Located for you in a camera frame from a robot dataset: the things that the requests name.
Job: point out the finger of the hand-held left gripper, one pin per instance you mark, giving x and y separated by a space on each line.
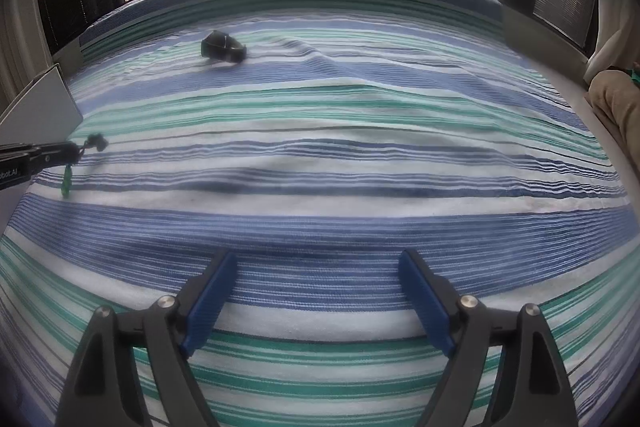
50 154

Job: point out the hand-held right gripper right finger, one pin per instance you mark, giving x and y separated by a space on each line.
427 302

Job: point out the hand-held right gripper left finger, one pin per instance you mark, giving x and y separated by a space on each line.
210 302

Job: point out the white cardboard box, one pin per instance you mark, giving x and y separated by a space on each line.
40 107

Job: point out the green bead pendant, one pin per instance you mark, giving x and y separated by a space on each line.
97 141

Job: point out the small black jewelry piece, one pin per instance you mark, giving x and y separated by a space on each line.
222 47

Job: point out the white curtain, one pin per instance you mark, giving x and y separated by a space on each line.
22 42

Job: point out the striped blue green blanket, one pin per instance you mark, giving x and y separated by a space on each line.
320 147

